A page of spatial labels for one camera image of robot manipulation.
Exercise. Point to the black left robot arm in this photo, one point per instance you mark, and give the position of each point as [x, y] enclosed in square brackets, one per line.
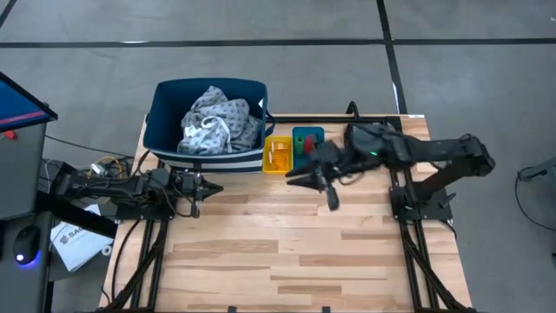
[113, 187]

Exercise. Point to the yellow plastic basket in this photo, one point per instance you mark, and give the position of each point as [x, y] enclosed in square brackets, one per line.
[278, 170]

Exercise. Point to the red button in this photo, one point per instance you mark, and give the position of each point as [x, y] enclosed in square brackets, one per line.
[10, 135]

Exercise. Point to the teal plastic bin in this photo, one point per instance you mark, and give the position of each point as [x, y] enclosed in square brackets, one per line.
[297, 163]

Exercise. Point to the black aluminium mount frame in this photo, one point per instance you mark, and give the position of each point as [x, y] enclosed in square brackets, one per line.
[417, 261]
[147, 261]

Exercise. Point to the blue computer monitor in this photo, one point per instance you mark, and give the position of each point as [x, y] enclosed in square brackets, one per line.
[17, 104]

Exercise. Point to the black computer mouse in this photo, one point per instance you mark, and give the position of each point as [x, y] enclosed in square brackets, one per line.
[26, 243]

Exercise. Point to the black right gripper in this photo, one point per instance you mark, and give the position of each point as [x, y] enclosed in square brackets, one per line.
[330, 158]

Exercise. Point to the black table clamp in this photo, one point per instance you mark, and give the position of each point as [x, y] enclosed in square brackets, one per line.
[326, 310]
[232, 310]

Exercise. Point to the grey cabinet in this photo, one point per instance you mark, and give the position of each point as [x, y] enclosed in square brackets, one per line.
[21, 174]

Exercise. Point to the navy white striped fabric bin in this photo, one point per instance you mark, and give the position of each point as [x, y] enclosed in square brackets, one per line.
[165, 117]

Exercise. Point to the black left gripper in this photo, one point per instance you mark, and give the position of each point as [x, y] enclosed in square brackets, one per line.
[187, 187]

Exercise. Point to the grey patterned hospital gown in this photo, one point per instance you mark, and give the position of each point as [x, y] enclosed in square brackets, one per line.
[217, 126]

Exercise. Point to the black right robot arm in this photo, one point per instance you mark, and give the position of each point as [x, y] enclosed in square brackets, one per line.
[434, 150]

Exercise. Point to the grey metal stand leg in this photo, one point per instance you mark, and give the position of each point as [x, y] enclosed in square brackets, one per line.
[545, 167]

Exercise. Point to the white paper booklet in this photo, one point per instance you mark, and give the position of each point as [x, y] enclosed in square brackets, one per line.
[78, 248]

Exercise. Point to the grey desk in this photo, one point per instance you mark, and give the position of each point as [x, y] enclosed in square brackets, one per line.
[17, 287]

